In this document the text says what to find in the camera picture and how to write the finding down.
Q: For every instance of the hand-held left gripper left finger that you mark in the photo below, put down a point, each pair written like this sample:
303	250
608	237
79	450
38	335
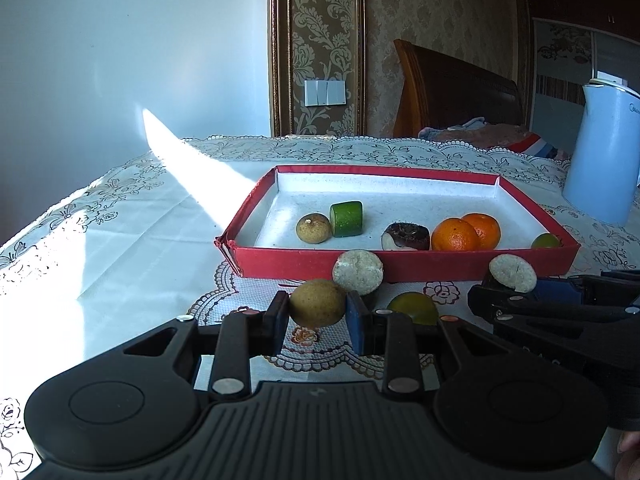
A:
279	322

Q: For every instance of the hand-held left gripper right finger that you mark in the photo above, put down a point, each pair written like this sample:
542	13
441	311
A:
356	325

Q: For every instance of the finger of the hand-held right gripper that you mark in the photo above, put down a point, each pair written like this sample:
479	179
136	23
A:
555	291
505	302

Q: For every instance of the cut fruit half beige flesh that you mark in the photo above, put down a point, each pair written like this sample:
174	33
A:
512	272
357	271

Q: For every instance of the brown round fruit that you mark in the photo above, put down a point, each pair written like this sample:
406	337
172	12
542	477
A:
317	304
313	228

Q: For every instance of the orange tangerine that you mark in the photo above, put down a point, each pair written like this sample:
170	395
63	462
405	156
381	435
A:
489	229
454	236

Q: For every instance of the red shallow cardboard box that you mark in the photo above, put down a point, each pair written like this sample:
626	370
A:
400	195

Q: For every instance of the person's right hand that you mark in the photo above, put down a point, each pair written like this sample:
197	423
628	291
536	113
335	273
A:
630	452

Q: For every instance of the green lime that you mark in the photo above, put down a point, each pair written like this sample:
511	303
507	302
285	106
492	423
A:
546	242
414	307

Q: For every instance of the dark purple mangosteen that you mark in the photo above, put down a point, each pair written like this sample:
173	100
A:
406	236

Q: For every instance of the green cylindrical fruit piece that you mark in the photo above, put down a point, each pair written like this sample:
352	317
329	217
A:
346	219

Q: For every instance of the white electric kettle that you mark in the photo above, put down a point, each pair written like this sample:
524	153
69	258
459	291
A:
602	160

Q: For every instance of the striped plush blanket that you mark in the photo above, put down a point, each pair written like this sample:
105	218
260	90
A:
500	137

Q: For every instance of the wardrobe with patterned doors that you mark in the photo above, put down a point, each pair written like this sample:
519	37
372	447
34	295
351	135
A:
560	60

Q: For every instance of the white wall light switch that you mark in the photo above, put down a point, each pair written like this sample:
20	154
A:
325	92

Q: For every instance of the framed damask wall panel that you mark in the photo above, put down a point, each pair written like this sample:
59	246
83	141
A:
320	25

